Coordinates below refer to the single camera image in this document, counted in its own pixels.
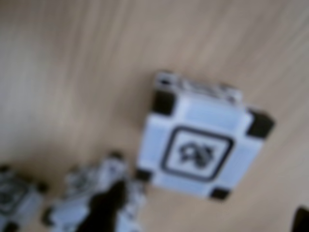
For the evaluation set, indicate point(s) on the white cube, layered diamond symbol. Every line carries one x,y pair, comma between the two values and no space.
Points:
19,200

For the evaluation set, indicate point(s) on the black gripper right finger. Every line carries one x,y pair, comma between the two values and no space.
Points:
301,220

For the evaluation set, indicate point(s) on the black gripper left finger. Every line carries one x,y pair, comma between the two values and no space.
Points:
106,207

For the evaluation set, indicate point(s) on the white cube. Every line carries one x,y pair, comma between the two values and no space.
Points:
70,210
198,149
19,200

